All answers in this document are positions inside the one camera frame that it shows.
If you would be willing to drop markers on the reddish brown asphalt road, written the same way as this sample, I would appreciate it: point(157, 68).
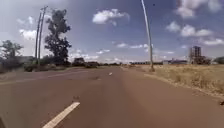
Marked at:
point(126, 100)

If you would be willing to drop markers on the tall street light pole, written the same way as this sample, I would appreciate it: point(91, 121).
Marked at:
point(147, 36)

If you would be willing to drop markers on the tall dark tree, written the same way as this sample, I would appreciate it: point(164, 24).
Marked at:
point(57, 40)

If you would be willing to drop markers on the distant low buildings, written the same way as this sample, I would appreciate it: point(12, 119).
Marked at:
point(173, 61)

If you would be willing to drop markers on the row of dark bushes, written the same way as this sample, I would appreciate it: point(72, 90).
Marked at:
point(43, 65)

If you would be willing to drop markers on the white dashed centre line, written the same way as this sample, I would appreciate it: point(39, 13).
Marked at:
point(61, 115)

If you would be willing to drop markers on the pair of wooden utility poles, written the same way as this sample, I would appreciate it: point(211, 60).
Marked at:
point(40, 40)

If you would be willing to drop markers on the dry yellow grass verge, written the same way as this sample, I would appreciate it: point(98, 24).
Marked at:
point(193, 76)

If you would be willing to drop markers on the unfinished tower building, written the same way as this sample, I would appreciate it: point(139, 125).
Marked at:
point(195, 56)

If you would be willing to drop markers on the small dark tree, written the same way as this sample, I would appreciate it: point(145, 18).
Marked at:
point(10, 49)

